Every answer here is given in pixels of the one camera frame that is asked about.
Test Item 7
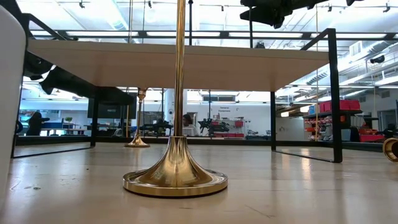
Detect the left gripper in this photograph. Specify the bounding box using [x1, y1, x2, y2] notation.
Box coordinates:
[23, 50, 137, 106]

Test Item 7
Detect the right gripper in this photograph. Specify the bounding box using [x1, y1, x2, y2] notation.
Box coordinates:
[239, 0, 330, 30]

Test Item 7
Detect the tall gold candlestick holder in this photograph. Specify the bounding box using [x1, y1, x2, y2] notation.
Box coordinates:
[123, 0, 229, 198]

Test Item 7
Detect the large black monitor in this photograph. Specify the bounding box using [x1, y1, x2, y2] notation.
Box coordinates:
[88, 102, 137, 119]

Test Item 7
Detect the medium gold candlestick holder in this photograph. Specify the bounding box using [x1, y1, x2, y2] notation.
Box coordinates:
[382, 138, 398, 164]

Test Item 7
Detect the short gold candlestick holder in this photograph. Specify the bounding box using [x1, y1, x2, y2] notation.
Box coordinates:
[124, 88, 150, 148]

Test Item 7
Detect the black storage rack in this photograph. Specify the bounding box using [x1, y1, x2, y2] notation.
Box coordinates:
[303, 99, 364, 142]

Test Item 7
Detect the red crate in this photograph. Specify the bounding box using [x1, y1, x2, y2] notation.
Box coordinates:
[359, 133, 386, 143]

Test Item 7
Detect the person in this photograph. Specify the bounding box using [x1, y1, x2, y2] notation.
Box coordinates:
[182, 113, 200, 137]

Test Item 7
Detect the white plastic housing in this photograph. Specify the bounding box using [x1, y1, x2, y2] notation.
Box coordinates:
[0, 6, 27, 215]

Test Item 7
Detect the black table border rail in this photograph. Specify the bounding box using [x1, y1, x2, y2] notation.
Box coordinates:
[15, 136, 384, 153]

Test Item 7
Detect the black overhead beam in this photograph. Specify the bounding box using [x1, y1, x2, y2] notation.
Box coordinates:
[29, 29, 398, 40]

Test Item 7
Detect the wooden shelf with black frame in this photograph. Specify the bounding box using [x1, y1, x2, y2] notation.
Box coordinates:
[11, 12, 343, 164]

